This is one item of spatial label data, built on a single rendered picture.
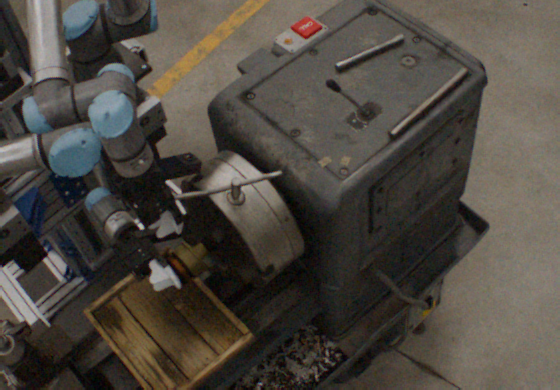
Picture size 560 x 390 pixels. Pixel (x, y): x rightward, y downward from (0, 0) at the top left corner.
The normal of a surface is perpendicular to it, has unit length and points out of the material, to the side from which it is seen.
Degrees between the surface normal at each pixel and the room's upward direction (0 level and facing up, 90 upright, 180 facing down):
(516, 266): 0
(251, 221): 37
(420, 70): 0
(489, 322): 0
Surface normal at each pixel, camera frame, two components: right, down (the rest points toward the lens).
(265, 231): 0.45, 0.09
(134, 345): -0.10, -0.58
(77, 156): 0.26, 0.76
